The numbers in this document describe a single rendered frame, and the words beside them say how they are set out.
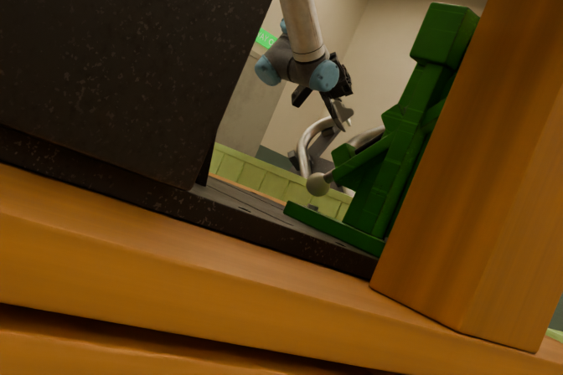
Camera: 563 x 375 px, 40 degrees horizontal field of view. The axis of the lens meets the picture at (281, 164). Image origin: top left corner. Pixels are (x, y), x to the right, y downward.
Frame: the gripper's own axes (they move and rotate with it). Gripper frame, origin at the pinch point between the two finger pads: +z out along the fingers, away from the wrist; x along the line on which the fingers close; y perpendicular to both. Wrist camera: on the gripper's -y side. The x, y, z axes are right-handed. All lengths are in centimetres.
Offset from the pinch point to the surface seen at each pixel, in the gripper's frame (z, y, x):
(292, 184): -20.6, -6.6, -41.3
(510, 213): -89, 40, -125
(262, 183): -19.2, -14.8, -36.1
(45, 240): -117, 24, -142
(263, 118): 391, -217, 519
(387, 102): 458, -83, 546
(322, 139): 3.8, -7.1, -2.1
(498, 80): -94, 42, -116
